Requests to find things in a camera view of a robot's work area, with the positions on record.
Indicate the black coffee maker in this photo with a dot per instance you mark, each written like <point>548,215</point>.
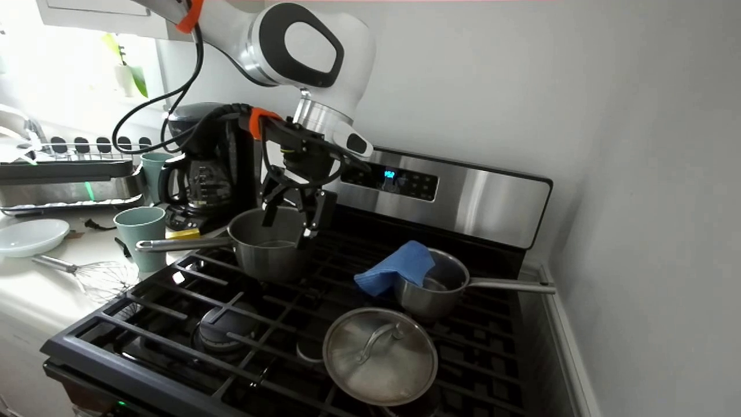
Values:
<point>215,174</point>

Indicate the teal mug behind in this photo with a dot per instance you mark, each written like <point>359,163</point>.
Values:
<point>152,167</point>

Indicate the blue cloth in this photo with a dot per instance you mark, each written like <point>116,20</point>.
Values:
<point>411,262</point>

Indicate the white plate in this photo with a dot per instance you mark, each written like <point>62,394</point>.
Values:
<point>32,238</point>

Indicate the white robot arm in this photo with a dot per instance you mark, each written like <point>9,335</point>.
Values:
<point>324,57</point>

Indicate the steel pot lid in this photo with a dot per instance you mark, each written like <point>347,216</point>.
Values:
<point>380,359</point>

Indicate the steel pot with handle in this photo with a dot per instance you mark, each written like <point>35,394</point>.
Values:
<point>270,247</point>

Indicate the small steel saucepan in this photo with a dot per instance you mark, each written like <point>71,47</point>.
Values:
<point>445,286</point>

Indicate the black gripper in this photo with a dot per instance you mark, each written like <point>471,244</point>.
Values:
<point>307,166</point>

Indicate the steel dish rack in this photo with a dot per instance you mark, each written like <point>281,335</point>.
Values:
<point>72,174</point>

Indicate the metal wire whisk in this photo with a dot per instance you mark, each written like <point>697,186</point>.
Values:
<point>102,277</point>

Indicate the light teal plastic cup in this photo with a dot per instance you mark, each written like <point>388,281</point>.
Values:
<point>142,223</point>

